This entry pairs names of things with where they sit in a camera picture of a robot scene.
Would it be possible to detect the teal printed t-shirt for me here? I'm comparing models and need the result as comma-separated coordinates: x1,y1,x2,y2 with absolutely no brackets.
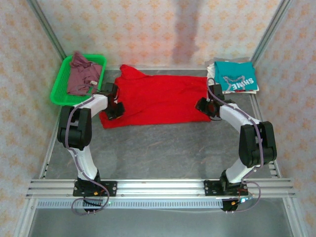
213,61,259,92

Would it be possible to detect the purple t-shirt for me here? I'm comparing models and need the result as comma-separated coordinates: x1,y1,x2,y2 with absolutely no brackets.
67,51,103,96

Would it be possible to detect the green plastic basket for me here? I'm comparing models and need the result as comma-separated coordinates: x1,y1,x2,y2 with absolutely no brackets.
50,53,108,107

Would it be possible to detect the aluminium mounting rail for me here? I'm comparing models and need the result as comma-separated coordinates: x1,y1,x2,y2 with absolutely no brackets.
26,179,297,198

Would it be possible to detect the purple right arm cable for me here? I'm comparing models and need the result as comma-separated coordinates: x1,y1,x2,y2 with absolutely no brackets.
206,78,263,214

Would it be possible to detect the red t-shirt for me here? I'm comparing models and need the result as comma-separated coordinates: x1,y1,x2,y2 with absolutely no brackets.
98,64,213,129

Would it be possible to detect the grey slotted cable duct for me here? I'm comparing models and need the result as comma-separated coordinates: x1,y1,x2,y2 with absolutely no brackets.
37,199,224,209

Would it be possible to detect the aluminium frame post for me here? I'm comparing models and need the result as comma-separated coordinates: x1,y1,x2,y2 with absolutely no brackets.
27,0,67,59
250,0,293,66

